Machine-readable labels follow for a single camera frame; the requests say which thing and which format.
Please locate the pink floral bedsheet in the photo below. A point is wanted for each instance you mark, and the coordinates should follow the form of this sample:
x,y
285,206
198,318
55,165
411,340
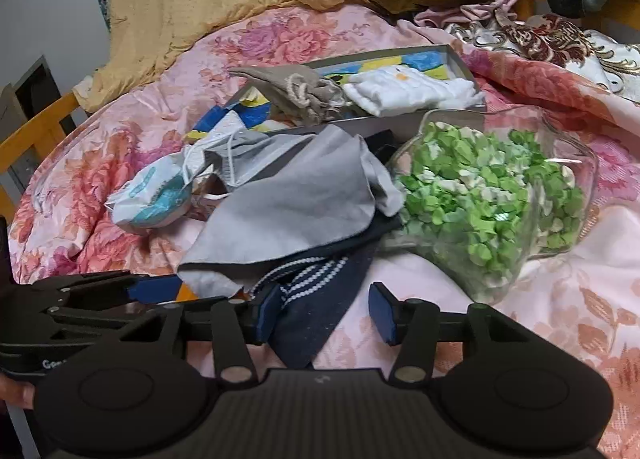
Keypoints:
x,y
575,289

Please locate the white blue mask packet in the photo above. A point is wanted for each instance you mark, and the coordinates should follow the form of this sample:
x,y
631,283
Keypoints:
x,y
150,199

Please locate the orange band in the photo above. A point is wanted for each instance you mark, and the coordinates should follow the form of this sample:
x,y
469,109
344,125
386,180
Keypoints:
x,y
186,293

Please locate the white face mask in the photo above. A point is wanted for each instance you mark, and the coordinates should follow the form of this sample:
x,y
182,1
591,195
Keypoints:
x,y
225,126

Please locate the white burgundy damask bedspread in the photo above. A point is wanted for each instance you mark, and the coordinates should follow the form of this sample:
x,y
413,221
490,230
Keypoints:
x,y
550,39

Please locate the dark cloth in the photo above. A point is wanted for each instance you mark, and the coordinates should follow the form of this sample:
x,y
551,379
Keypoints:
x,y
382,144

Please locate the grey door frame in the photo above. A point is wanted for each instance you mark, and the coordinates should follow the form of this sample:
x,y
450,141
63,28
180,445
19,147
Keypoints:
x,y
35,89

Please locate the grey face mask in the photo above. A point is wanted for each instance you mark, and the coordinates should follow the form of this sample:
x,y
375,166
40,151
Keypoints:
x,y
255,159

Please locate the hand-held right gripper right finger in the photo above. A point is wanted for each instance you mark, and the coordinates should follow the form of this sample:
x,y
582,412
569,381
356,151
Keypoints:
x,y
384,311

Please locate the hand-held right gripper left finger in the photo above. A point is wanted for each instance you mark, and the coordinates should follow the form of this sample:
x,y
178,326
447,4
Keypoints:
x,y
267,311

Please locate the navy striped sock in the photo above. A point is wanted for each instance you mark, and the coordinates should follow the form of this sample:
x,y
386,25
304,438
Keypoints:
x,y
320,314

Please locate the white cloth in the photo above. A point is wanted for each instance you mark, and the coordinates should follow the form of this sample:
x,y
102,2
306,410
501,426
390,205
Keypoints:
x,y
405,89

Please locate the teal wall poster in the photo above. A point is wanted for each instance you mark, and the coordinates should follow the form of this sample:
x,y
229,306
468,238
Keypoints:
x,y
103,4

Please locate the pile of green paper stars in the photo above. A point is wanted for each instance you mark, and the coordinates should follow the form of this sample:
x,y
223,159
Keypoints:
x,y
475,199

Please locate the person's left hand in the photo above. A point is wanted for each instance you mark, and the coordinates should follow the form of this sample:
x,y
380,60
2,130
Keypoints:
x,y
15,394

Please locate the grey tray with painted bottom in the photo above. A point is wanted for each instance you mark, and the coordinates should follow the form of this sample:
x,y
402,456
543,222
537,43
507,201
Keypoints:
x,y
420,64

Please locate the glass bowl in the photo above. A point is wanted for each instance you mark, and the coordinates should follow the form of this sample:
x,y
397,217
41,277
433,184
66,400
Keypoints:
x,y
585,174

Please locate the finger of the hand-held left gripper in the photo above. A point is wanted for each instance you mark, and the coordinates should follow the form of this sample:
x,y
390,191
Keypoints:
x,y
100,318
150,289

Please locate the grey cloth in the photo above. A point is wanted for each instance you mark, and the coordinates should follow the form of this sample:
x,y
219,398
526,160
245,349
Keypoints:
x,y
300,199

